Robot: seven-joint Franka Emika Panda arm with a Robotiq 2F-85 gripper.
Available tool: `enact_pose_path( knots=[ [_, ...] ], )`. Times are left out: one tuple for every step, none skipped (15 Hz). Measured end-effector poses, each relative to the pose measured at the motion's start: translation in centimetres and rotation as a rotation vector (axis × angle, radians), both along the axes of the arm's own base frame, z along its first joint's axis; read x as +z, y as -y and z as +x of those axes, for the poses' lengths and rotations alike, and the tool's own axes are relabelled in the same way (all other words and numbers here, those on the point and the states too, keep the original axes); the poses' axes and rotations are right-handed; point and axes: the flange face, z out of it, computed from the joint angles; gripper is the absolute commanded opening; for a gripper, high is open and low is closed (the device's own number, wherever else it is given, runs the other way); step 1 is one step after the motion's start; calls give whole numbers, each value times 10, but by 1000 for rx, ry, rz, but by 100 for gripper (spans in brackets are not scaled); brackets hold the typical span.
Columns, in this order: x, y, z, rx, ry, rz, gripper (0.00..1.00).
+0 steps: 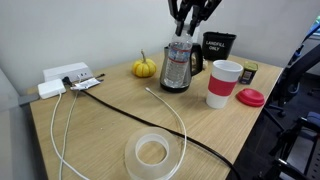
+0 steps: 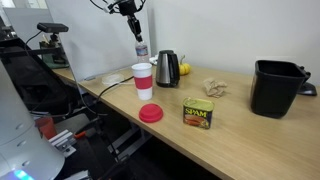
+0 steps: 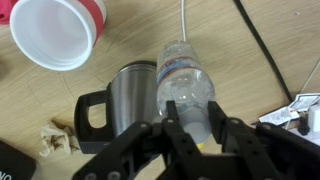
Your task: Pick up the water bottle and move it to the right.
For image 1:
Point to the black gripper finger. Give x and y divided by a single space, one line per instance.
181 13
201 11

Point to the clear plastic water bottle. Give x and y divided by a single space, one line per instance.
176 63

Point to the black landfill only bin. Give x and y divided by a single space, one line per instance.
217 46

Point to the stainless steel electric kettle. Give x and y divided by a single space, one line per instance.
195 60

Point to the crumpled brown paper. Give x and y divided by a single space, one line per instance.
204 64

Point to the small yellow pumpkin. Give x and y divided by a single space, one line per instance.
144 68

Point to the white cup with red sleeve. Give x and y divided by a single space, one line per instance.
221 86

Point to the red cup lid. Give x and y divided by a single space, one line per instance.
250 97

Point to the thin black pen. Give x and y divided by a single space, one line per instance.
99 76

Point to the black office chair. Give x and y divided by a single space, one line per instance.
300 66

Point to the silver foil wrapper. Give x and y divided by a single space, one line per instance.
85 84

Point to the white outlet box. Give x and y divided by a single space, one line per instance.
65 71

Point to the clear tape roll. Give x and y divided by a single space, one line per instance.
132 155

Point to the white power adapter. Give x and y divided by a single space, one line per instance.
51 88

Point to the black chair with blue seat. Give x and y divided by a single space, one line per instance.
310 123

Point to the grey table edge bracket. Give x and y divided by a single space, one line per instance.
28 100

